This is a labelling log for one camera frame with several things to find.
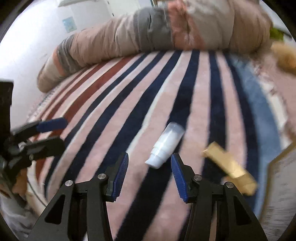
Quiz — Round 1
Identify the white pump bottle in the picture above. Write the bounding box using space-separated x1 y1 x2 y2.
145 122 185 168

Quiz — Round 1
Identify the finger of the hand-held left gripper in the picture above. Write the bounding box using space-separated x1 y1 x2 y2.
24 136 66 161
13 117 68 138

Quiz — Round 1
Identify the rolled pink grey duvet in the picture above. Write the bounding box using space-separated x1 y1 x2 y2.
37 0 273 93

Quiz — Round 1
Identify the brown cardboard box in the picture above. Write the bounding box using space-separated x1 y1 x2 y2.
259 120 296 241

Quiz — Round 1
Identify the gold cosmetic tube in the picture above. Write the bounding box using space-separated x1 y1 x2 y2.
202 142 258 195

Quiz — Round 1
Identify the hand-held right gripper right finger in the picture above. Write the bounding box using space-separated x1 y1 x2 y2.
171 153 269 241

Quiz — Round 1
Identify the green plush toy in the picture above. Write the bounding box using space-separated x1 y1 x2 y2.
269 27 292 42

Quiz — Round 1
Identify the striped pink navy blanket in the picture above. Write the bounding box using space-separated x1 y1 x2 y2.
25 50 288 241

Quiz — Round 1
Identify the tan plush toy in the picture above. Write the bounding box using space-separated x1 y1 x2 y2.
270 42 296 75

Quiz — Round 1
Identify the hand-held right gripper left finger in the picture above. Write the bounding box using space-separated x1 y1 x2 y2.
26 152 129 241

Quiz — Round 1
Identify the light blue wall poster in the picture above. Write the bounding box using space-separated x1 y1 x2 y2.
62 17 77 33

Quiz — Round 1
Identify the person's left hand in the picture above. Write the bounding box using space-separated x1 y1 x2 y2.
0 169 29 202

